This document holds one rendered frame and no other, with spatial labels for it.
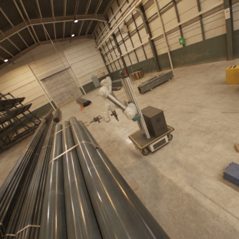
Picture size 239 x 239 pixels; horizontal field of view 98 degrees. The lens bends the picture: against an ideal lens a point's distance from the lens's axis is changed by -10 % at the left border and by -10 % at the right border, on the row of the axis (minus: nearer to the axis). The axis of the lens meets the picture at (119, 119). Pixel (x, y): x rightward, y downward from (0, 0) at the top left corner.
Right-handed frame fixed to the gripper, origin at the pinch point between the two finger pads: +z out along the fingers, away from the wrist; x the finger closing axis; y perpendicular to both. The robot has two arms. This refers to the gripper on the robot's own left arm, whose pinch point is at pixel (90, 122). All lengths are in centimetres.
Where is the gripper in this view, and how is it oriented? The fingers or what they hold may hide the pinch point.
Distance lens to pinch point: 235.1
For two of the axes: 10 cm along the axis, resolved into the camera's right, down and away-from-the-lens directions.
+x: 4.4, 2.1, -8.7
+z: -8.1, 5.1, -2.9
